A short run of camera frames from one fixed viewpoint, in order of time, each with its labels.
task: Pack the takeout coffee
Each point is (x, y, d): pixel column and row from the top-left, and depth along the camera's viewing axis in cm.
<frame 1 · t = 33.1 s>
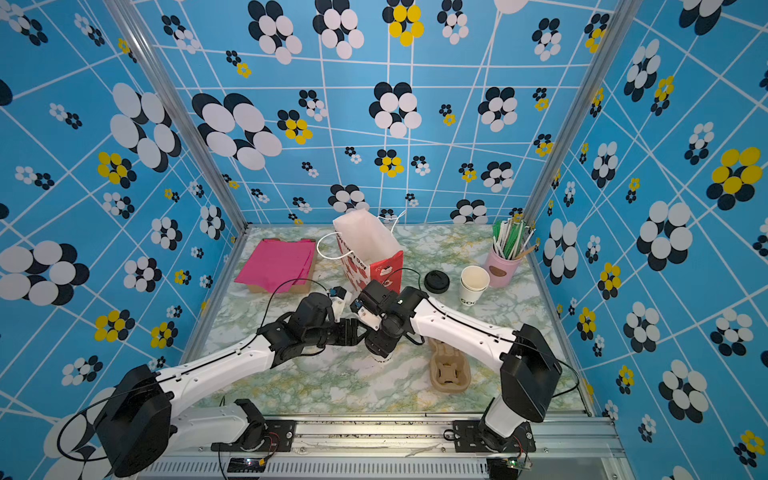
left hand: (366, 330, 80), fingers open
right hand: (384, 338, 81), fingers open
pink napkin stack: (279, 264, 105), point 5 cm above the table
brown cardboard napkin tray: (296, 288, 101), point 3 cm above the table
white paper cup stack: (473, 281, 91), point 12 cm above the table
pink straw holder cup: (502, 271, 97), point 9 cm above the table

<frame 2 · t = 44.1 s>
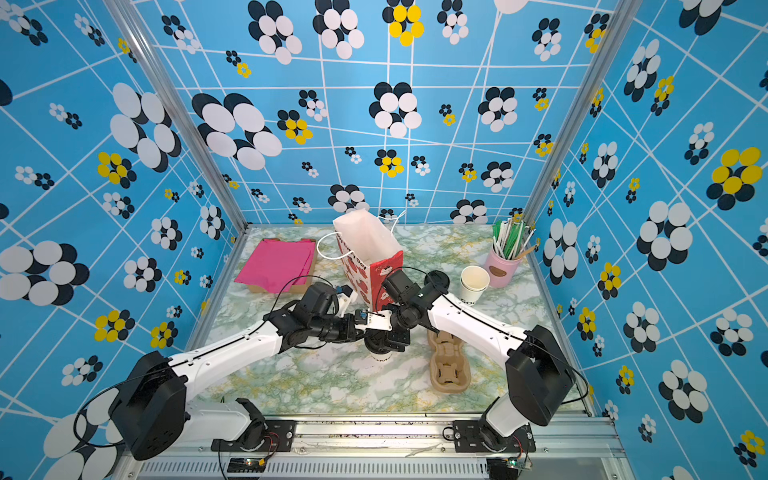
left hand: (371, 333, 79), fingers open
right hand: (385, 331, 83), fingers open
the named things where they were.

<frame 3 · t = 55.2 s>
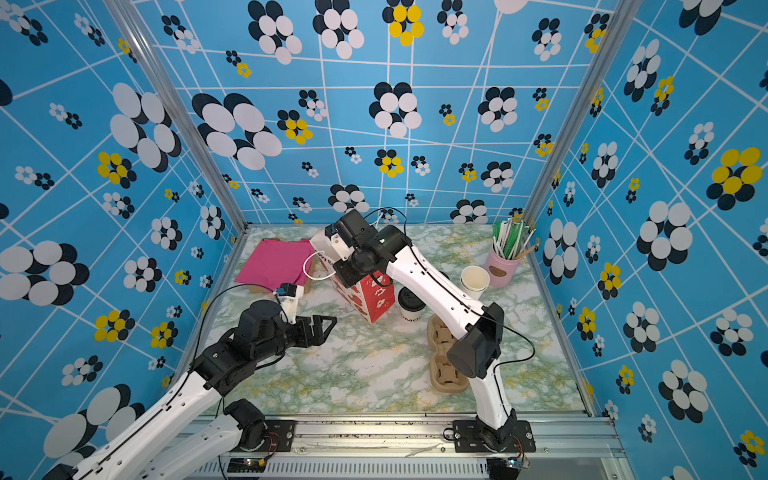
left hand: (325, 319, 74), fingers open
right hand: (346, 271, 78), fingers closed
red white paper gift bag: (370, 297, 82), point 18 cm above the table
the other named things where they were.

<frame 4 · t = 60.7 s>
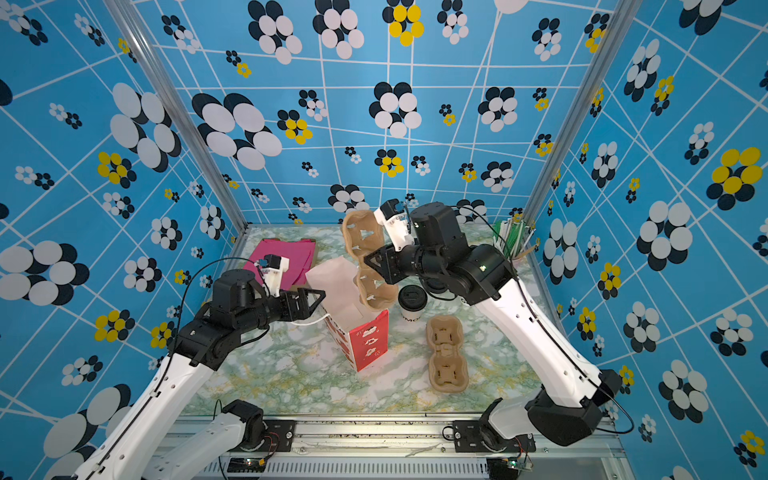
left hand: (313, 293, 70), fingers open
right hand: (370, 258, 61), fingers closed
red white paper gift bag: (361, 332, 71), point 22 cm above the table
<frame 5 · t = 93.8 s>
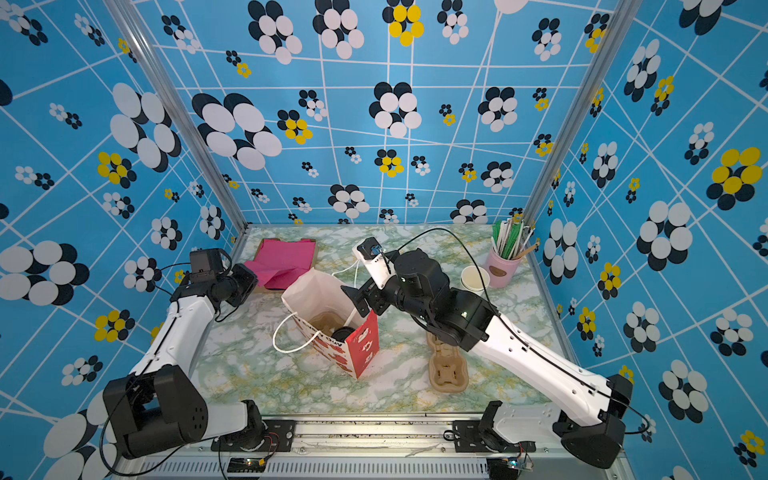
left hand: (258, 274, 86), fingers closed
right hand: (361, 271, 63), fingers open
red white paper gift bag: (318, 291, 85), point 16 cm above the table
single black coffee lid: (342, 333, 78), point 14 cm above the table
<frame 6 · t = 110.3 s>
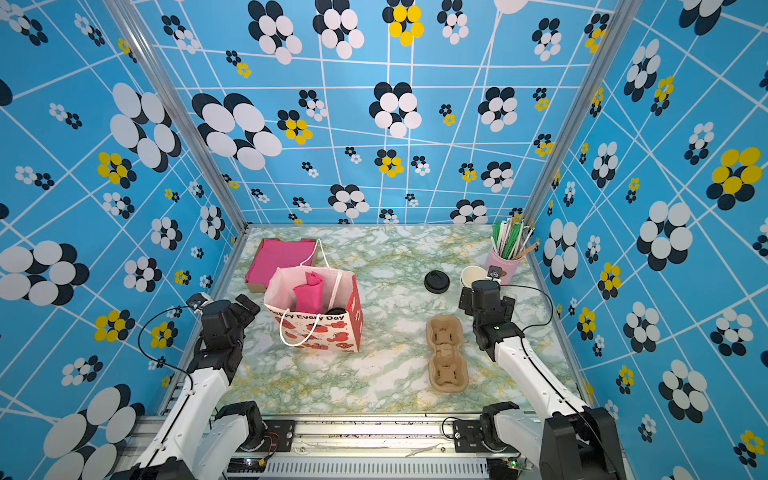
left hand: (235, 304, 83), fingers open
right hand: (487, 293, 86), fingers open
red white paper gift bag: (317, 332, 76), point 17 cm above the table
single black coffee lid: (336, 311, 82), point 15 cm above the table
single pink napkin: (309, 297, 79), point 20 cm above the table
